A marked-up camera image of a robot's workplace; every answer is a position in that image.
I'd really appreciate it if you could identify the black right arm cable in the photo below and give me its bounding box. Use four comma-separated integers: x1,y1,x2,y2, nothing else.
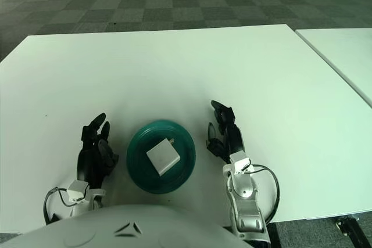
249,165,281,225

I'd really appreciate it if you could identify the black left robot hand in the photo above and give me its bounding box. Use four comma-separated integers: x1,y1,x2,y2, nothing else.
77,113,120,191

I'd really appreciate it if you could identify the green round plate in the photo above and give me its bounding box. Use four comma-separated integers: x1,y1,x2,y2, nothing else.
126,118,196,195

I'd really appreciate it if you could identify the adjacent white table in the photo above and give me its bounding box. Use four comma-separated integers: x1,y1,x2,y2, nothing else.
295,28,372,100

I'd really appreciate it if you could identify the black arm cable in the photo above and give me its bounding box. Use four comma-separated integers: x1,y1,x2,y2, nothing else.
43,186,88,225
249,165,281,225

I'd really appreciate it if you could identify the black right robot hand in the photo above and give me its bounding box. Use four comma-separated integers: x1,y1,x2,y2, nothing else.
205,100,247,163

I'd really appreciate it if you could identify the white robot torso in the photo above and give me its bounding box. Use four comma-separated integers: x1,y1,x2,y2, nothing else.
0,204,248,248

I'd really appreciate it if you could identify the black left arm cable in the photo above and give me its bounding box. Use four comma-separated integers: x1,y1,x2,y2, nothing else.
43,186,88,225

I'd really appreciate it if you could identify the white square charger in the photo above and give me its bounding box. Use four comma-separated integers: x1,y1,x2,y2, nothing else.
146,138,180,177

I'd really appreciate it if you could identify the black table leg base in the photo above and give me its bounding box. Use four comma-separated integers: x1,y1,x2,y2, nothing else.
334,217,367,248

